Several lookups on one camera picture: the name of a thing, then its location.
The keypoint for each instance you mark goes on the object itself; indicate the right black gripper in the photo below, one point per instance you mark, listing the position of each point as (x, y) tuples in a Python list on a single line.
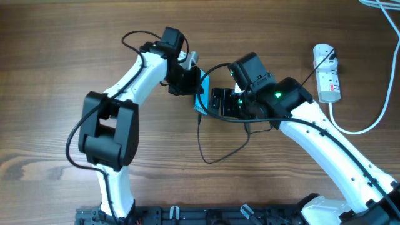
[(229, 95)]

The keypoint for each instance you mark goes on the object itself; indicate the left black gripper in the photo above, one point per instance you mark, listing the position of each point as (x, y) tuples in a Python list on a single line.
[(193, 86)]

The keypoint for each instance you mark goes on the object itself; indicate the turquoise screen smartphone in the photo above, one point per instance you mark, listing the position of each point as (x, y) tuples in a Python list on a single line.
[(204, 97)]

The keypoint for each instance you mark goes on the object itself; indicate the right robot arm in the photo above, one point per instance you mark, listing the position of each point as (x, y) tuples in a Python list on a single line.
[(371, 196)]

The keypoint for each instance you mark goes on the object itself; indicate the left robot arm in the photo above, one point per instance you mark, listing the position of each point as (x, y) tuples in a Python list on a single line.
[(109, 127)]

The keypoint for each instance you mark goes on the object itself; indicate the white power strip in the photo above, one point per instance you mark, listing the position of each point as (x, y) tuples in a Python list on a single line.
[(326, 68)]

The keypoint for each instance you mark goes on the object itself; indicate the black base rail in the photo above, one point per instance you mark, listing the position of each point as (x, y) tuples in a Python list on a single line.
[(245, 214)]

